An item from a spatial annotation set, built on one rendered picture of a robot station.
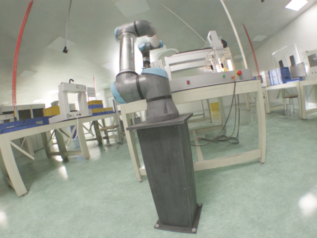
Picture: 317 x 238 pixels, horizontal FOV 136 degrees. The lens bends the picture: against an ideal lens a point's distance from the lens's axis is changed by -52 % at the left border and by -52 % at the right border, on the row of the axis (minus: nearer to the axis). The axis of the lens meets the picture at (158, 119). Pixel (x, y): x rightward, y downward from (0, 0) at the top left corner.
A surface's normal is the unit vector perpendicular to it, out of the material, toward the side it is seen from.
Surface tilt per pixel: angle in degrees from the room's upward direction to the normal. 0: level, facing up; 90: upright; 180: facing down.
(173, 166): 90
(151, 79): 88
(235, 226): 0
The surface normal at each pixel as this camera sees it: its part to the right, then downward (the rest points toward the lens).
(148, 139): -0.37, 0.15
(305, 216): -0.18, -0.98
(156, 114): -0.38, -0.16
